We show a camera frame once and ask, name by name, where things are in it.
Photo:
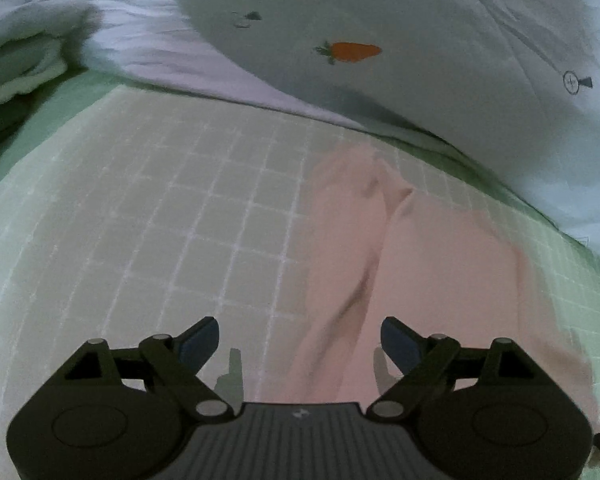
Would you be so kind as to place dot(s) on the rumpled pale cloth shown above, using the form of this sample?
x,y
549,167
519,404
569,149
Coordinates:
x,y
20,70

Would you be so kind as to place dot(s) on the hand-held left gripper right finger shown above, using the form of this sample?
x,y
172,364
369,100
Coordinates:
x,y
401,346

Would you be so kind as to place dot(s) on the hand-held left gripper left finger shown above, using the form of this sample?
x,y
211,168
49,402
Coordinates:
x,y
200,344

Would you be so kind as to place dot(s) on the beige garment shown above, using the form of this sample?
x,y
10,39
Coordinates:
x,y
430,285

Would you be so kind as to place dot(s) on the carrot print pale blue quilt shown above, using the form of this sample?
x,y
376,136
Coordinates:
x,y
430,10

